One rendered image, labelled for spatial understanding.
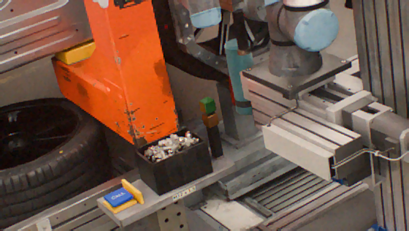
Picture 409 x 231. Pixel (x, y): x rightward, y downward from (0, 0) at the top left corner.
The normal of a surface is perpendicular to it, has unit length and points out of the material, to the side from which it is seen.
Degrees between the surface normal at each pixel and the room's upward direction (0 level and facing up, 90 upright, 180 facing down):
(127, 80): 90
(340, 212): 0
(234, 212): 0
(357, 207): 0
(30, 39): 90
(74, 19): 90
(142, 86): 90
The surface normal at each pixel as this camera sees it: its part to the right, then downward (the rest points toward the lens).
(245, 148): -0.18, -0.88
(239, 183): 0.53, 0.29
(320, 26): 0.33, 0.48
